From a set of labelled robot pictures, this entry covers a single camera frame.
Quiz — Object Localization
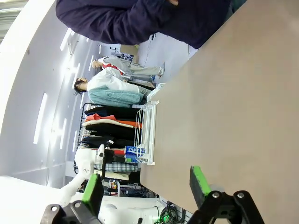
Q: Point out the bald mannequin grey clothes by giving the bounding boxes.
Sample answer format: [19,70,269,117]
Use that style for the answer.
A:
[91,56,165,78]

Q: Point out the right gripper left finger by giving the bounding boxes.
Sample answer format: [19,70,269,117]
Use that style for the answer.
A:
[41,173,105,224]

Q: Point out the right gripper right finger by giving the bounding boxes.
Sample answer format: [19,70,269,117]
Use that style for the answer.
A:
[189,166,265,224]

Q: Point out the rack of dark clothes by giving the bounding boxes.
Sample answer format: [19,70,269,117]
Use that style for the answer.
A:
[73,102,143,181]

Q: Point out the white wire can dispenser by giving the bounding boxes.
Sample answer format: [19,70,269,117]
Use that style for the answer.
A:
[133,100,160,166]

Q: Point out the dark haired mannequin white top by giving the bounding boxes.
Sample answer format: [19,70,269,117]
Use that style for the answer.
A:
[73,69,155,108]

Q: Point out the person in navy jacket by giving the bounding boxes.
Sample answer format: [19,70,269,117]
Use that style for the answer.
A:
[55,0,234,49]

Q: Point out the black cable bundle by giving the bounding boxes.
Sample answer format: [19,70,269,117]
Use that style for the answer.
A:
[153,201,189,224]

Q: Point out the blue printed box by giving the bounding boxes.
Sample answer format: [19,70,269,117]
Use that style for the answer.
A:
[125,146,146,163]

